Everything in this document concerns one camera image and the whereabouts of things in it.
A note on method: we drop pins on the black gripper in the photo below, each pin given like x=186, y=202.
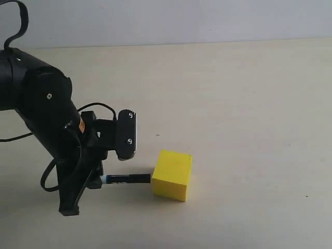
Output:
x=85, y=166

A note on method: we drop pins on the black and white marker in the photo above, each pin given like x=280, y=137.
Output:
x=127, y=179

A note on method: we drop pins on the yellow cube block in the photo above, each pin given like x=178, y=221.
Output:
x=171, y=175

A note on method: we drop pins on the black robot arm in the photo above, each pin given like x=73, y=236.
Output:
x=41, y=95

